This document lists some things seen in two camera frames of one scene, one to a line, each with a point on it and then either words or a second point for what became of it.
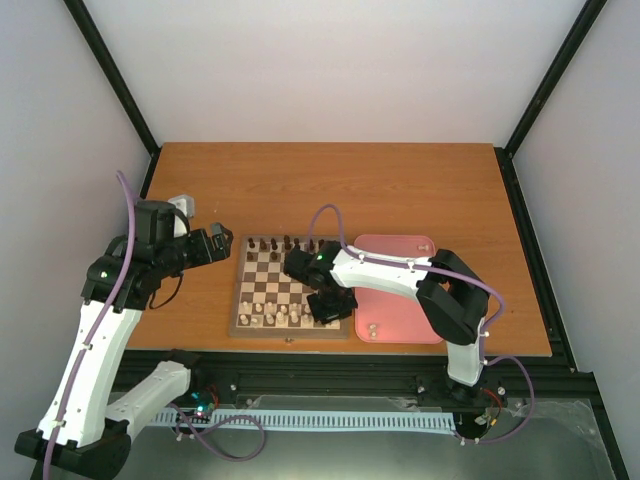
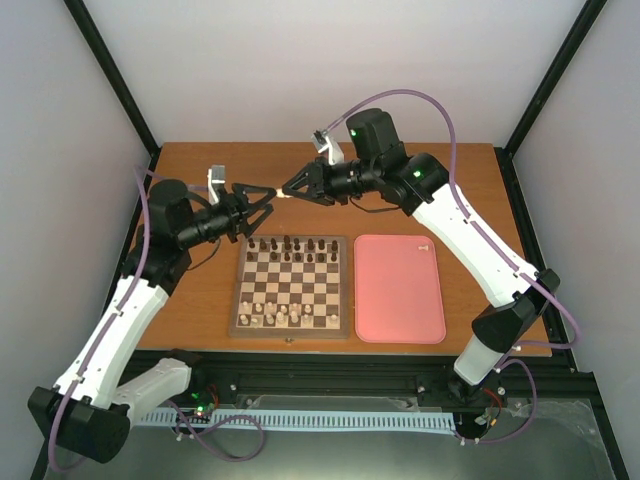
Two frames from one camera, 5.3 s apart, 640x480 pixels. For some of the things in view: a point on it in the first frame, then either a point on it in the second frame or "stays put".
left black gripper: (223, 247) to (239, 214)
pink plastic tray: (393, 317) stays put
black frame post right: (504, 154) stays put
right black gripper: (320, 315) to (315, 173)
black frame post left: (118, 80) stays put
